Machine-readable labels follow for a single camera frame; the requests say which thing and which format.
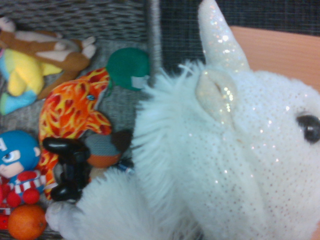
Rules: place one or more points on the orange fruit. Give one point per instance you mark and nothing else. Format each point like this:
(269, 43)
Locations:
(26, 222)

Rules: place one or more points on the brown monkey plush toy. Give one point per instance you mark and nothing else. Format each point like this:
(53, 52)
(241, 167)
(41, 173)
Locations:
(45, 50)

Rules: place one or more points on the yellow and blue plush toy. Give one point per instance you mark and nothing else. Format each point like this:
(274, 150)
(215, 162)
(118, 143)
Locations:
(23, 77)

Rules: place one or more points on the grey woven wicker basket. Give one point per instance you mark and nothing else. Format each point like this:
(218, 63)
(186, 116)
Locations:
(82, 17)

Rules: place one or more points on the Captain America plush doll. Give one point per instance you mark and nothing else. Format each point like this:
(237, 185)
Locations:
(17, 160)

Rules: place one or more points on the green round plush ball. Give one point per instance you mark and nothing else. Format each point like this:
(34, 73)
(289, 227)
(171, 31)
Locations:
(127, 66)

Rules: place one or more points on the white unicorn stuffed toy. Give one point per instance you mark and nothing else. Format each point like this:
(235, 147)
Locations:
(205, 155)

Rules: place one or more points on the grey and orange bird plush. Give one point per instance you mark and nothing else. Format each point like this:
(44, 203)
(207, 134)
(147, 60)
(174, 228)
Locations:
(105, 150)

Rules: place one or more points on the orange flame pattern dolphin plush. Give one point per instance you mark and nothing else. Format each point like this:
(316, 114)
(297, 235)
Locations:
(72, 112)

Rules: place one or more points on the black game controller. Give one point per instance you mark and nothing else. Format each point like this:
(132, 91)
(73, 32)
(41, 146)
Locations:
(67, 170)

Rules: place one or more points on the small red toy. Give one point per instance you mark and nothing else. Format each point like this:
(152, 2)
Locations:
(3, 218)

